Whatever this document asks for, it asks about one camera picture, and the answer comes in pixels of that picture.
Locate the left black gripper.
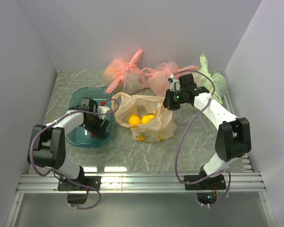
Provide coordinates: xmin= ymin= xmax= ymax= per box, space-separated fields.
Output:
xmin=84 ymin=111 xmax=109 ymax=138

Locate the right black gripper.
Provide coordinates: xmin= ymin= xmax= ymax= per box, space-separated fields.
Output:
xmin=160 ymin=88 xmax=186 ymax=112

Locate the teal plastic tray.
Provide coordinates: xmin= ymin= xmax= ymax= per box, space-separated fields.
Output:
xmin=66 ymin=87 xmax=115 ymax=148

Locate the orange printed plastic bag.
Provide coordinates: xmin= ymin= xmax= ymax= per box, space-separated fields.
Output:
xmin=111 ymin=92 xmax=177 ymax=143

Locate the yellow fake lemon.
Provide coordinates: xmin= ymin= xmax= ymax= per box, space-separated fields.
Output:
xmin=128 ymin=114 xmax=142 ymax=125

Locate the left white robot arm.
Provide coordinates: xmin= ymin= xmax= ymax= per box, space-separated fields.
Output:
xmin=27 ymin=98 xmax=113 ymax=190

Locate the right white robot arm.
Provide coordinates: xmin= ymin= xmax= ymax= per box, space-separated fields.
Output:
xmin=163 ymin=70 xmax=251 ymax=189

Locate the middle pink tied bag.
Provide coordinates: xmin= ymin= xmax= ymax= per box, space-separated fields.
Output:
xmin=140 ymin=61 xmax=198 ymax=97

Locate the pink tied bag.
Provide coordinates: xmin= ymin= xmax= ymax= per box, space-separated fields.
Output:
xmin=103 ymin=49 xmax=147 ymax=94
xmin=140 ymin=61 xmax=198 ymax=97

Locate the green tied bag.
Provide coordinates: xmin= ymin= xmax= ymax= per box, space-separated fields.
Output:
xmin=193 ymin=54 xmax=228 ymax=104

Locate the left pink tied bag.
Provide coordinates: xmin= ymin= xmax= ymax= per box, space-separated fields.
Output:
xmin=103 ymin=49 xmax=147 ymax=94

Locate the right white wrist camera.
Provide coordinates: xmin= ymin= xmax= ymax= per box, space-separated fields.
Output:
xmin=168 ymin=74 xmax=180 ymax=92

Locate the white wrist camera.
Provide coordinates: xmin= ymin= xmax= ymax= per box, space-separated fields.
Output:
xmin=168 ymin=74 xmax=180 ymax=92
xmin=97 ymin=105 xmax=112 ymax=116

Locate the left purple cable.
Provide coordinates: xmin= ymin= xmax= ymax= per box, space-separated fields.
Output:
xmin=29 ymin=99 xmax=119 ymax=210

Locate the purple cable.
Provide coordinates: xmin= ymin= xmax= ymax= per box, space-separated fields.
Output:
xmin=175 ymin=69 xmax=232 ymax=207
xmin=29 ymin=99 xmax=119 ymax=210

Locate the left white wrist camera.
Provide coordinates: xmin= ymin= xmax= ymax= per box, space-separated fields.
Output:
xmin=97 ymin=105 xmax=112 ymax=116

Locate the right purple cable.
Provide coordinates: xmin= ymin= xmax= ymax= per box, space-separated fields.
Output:
xmin=175 ymin=69 xmax=232 ymax=207

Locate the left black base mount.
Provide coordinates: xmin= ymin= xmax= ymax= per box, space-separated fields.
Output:
xmin=53 ymin=173 xmax=101 ymax=210

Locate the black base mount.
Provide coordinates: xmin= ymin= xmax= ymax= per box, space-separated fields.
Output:
xmin=183 ymin=174 xmax=231 ymax=208
xmin=53 ymin=173 xmax=101 ymax=210

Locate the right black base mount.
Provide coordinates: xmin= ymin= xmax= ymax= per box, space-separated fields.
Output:
xmin=183 ymin=174 xmax=231 ymax=208

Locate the aluminium rail frame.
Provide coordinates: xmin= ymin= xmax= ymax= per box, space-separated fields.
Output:
xmin=4 ymin=70 xmax=277 ymax=227

